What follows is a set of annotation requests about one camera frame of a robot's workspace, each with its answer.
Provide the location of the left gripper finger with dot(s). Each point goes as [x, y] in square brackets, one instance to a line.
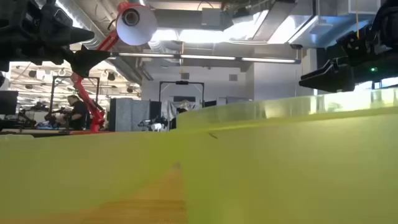
[90, 59]
[81, 35]

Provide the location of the yellow-green transparent supply box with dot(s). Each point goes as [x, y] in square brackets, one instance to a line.
[248, 171]

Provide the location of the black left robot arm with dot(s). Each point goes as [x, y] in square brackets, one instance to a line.
[12, 12]

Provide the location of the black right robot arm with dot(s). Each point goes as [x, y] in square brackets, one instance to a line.
[388, 15]

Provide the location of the person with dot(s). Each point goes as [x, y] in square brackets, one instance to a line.
[79, 113]

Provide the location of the red desk lamp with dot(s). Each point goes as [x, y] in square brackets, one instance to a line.
[136, 28]

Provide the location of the grey partition panel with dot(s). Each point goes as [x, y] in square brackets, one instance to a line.
[130, 115]

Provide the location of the black monitor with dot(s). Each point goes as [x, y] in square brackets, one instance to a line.
[8, 102]

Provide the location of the linear ceiling light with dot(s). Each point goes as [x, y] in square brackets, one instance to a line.
[205, 57]

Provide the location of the black metal gantry frame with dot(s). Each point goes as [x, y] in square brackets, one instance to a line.
[182, 82]
[51, 93]

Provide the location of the black aluminium table frame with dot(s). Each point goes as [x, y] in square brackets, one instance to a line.
[31, 134]

